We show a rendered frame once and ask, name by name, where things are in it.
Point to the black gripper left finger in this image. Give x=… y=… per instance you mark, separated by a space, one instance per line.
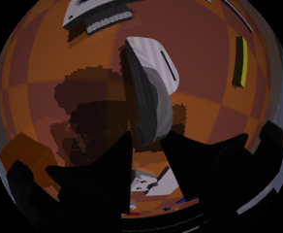
x=109 y=176

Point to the grey long thin bar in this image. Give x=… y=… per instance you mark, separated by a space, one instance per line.
x=237 y=13

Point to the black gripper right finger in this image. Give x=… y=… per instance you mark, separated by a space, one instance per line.
x=192 y=162

